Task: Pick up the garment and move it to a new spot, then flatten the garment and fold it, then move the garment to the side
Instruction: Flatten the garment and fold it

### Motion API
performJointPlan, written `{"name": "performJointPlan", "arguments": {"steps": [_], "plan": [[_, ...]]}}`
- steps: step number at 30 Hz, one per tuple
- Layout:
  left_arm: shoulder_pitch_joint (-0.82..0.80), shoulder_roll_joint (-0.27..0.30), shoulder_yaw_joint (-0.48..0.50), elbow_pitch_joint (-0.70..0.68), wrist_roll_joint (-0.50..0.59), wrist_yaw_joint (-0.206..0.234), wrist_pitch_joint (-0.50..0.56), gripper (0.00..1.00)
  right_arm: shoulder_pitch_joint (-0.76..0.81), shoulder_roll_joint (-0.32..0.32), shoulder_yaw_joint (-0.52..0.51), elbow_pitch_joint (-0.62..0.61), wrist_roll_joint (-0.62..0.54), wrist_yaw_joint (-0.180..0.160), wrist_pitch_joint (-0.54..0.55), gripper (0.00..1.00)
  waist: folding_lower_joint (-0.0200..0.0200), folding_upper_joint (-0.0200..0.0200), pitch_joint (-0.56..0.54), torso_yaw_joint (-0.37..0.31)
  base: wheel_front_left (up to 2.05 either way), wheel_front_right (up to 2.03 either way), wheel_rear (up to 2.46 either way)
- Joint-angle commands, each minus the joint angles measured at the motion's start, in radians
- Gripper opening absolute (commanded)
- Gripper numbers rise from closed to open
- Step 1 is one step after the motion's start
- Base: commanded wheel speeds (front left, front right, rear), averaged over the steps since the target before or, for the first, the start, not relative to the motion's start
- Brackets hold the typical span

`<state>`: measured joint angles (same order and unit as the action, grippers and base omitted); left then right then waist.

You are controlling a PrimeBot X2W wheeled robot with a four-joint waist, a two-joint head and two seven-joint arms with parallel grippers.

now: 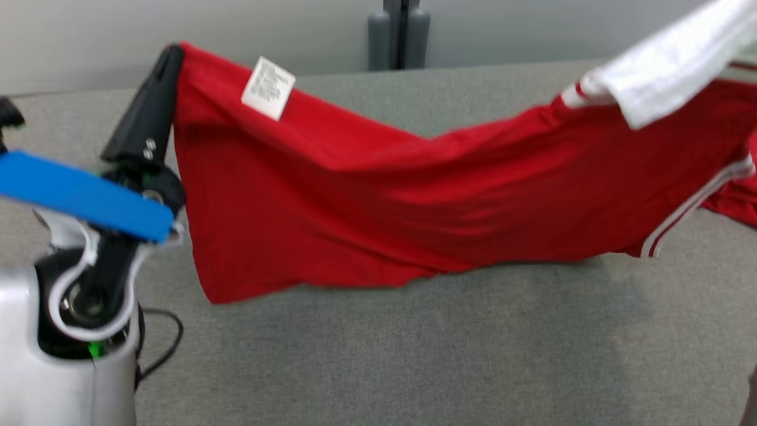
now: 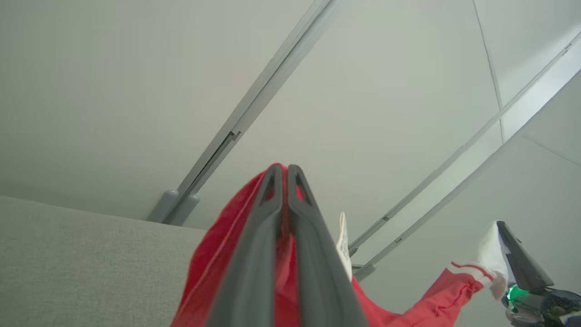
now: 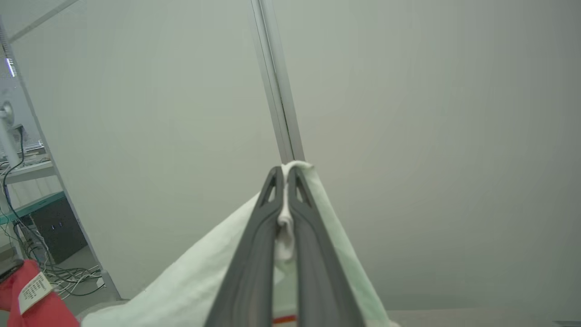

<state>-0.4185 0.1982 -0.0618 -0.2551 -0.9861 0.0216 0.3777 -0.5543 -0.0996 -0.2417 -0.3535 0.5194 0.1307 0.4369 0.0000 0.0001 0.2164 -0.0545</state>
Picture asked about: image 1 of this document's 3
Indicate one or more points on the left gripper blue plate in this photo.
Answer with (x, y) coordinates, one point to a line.
(89, 198)

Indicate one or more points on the red jersey with white stripes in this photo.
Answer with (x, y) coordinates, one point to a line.
(384, 207)

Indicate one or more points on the red shorts with logo print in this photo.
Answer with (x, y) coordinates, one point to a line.
(736, 204)

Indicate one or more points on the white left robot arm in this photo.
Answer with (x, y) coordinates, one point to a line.
(47, 384)

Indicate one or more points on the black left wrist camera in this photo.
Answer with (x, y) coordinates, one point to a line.
(9, 115)

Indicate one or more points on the grey double partition post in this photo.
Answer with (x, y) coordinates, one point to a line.
(399, 35)

